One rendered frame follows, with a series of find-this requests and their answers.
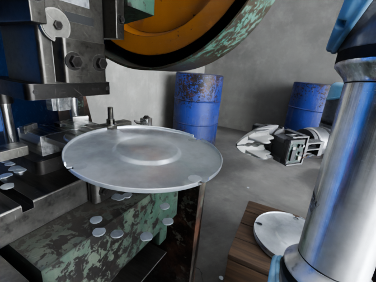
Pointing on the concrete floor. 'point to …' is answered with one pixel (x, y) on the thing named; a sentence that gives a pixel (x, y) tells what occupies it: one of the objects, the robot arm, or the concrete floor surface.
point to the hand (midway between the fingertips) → (239, 143)
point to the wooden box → (248, 249)
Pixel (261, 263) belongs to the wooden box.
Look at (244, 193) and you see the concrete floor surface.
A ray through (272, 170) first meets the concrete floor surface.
